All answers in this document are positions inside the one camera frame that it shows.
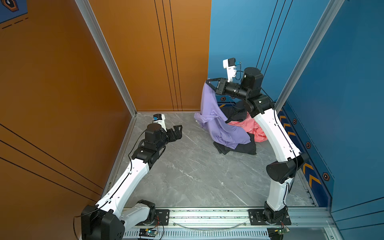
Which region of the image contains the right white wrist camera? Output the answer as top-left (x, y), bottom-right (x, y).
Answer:
top-left (223, 58), bottom-right (237, 83)

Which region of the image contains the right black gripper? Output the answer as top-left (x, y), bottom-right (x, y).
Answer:
top-left (207, 77), bottom-right (252, 102)

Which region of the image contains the left aluminium corner post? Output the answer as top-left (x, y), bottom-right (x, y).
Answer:
top-left (75, 0), bottom-right (137, 117)

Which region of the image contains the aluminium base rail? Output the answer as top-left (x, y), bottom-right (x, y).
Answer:
top-left (123, 207), bottom-right (343, 240)

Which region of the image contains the black mounting plate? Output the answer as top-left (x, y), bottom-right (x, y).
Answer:
top-left (138, 209), bottom-right (170, 226)
top-left (248, 209), bottom-right (292, 226)

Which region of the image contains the black jeans upper garment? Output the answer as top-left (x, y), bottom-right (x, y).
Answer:
top-left (221, 101), bottom-right (248, 124)

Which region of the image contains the dark grey folded garment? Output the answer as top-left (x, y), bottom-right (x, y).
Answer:
top-left (213, 133), bottom-right (257, 155)

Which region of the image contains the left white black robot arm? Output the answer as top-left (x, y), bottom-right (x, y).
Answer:
top-left (79, 121), bottom-right (183, 240)

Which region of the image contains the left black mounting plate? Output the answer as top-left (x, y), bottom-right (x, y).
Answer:
top-left (138, 209), bottom-right (170, 226)

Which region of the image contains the right small circuit board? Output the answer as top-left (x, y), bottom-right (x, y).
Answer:
top-left (267, 227), bottom-right (291, 240)

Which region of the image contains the purple cloth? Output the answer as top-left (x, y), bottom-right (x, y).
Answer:
top-left (194, 84), bottom-right (251, 150)

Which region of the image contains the aluminium corner post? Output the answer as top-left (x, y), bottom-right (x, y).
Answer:
top-left (275, 0), bottom-right (345, 114)
top-left (75, 0), bottom-right (137, 117)

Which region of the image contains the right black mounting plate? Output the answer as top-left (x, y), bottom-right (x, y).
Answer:
top-left (248, 209), bottom-right (292, 226)

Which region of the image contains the right aluminium corner post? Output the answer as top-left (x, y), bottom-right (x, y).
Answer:
top-left (275, 0), bottom-right (345, 114)

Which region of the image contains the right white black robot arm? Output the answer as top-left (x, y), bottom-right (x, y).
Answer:
top-left (206, 67), bottom-right (309, 225)

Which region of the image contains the small circuit board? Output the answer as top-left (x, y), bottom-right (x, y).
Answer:
top-left (267, 227), bottom-right (291, 240)
top-left (138, 229), bottom-right (159, 240)

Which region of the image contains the left small circuit board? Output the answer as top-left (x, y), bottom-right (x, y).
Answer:
top-left (138, 229), bottom-right (159, 240)

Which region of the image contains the pink patterned cloth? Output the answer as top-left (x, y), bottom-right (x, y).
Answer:
top-left (228, 113), bottom-right (268, 143)

